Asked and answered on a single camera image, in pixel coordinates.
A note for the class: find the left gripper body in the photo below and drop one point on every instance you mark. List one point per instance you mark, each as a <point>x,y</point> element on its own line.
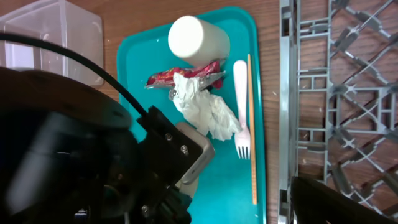
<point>144,173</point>

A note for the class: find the crumpled white tissue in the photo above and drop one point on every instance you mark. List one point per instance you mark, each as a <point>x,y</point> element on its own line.
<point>207,112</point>

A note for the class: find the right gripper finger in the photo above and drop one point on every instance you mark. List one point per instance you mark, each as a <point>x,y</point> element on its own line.
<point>315,203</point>

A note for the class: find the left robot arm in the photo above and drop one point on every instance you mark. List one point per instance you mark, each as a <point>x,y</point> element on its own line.
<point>68,156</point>

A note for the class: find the clear plastic bin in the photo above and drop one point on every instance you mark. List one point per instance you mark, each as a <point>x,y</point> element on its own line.
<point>59,22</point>

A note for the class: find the grey plastic dishwasher rack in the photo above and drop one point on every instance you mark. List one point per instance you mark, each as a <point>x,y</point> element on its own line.
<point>338,101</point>

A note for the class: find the white paper cup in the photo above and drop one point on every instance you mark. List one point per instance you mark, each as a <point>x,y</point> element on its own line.
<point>198,42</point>

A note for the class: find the white plastic fork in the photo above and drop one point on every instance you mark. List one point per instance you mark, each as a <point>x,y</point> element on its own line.
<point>243,138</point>

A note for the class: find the wooden chopstick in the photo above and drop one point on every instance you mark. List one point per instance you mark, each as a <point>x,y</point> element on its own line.
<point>252,131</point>

